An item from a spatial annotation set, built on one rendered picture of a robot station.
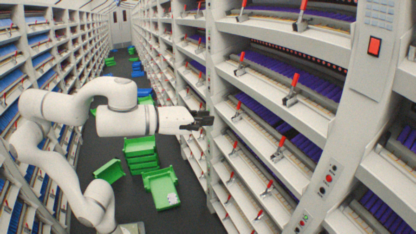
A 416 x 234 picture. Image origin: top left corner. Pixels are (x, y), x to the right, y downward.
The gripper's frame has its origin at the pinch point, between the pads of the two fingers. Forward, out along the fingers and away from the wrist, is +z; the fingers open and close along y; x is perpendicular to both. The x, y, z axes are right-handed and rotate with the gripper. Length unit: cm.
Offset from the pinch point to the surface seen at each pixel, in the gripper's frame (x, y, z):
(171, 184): -99, -69, 15
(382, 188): 8, 48, 15
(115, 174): -113, -103, -33
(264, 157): -9.6, 11.5, 18.8
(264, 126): -3.3, 1.8, 24.0
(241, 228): -67, 6, 32
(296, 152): -3.4, 18.7, 24.2
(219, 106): -8.0, -26.8, 20.4
